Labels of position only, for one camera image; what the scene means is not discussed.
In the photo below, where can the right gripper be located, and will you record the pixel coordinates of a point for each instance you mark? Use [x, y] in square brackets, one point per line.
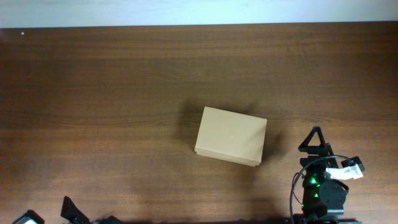
[315, 158]

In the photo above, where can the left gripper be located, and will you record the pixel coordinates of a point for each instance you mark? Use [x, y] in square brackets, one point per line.
[71, 210]

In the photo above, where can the cardboard box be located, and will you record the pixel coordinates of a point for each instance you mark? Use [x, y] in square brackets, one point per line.
[232, 137]

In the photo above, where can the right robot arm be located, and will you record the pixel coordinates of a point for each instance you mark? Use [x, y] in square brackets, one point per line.
[322, 203]

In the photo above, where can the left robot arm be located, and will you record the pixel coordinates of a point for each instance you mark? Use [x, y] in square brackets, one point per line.
[109, 220]

